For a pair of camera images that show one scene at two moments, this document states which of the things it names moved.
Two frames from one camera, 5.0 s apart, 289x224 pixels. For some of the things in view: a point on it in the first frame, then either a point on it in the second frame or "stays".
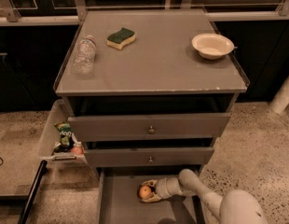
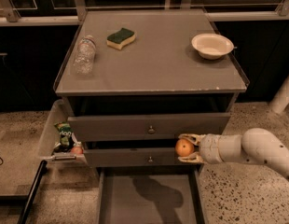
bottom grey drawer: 118,202 stays
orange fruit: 144,191 to 184,147
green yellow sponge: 117,40 stays
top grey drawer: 148,127 stays
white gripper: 163,189 to 212,148
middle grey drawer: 147,157 stays
